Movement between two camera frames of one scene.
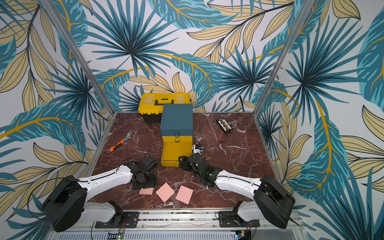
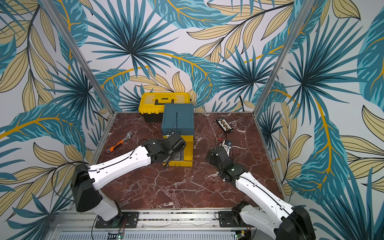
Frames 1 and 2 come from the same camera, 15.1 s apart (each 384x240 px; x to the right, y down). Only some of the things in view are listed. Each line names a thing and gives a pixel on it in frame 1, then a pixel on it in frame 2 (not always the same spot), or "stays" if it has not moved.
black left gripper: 152,183 to 182,148
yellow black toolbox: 151,105 stays
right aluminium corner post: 308,7 stays
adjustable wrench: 128,136 stays
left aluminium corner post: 59,23 stays
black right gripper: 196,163 to 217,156
